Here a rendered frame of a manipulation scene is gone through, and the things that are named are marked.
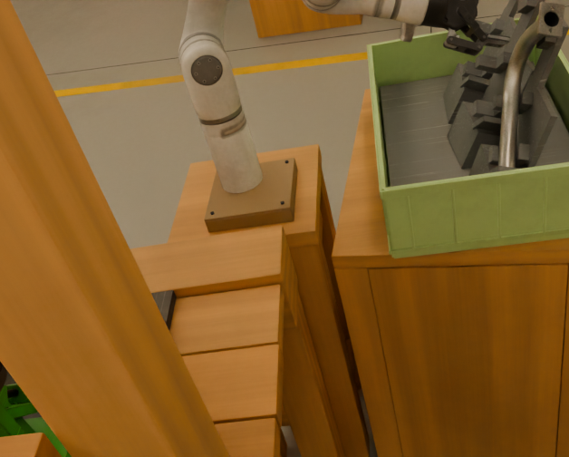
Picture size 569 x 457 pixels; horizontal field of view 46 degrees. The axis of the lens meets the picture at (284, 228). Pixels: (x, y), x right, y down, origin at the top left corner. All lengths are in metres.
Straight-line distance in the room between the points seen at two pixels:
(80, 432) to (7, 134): 0.27
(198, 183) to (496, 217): 0.68
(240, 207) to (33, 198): 1.00
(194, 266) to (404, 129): 0.62
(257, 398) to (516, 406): 0.82
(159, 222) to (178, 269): 1.74
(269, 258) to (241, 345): 0.19
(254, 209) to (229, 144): 0.14
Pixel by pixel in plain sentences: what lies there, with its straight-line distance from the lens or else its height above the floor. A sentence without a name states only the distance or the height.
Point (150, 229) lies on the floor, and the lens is 2.99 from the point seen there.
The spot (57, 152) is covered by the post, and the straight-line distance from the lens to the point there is 0.46.
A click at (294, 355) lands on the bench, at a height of 0.62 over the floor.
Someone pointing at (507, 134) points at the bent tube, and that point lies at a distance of 1.28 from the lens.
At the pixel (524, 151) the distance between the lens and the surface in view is 1.28.
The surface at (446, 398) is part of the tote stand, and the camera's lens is 1.69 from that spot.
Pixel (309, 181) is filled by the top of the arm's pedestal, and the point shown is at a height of 0.85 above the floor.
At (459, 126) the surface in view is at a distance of 1.49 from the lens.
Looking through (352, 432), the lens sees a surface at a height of 0.14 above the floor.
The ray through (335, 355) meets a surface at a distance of 1.62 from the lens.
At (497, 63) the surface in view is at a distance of 1.48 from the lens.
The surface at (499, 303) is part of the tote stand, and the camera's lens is 1.43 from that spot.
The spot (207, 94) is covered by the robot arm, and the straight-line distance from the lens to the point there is 1.32.
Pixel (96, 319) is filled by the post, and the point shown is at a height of 1.39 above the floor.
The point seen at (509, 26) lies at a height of 1.02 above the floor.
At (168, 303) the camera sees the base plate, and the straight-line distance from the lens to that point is 1.22.
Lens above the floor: 1.69
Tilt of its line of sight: 38 degrees down
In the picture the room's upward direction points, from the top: 16 degrees counter-clockwise
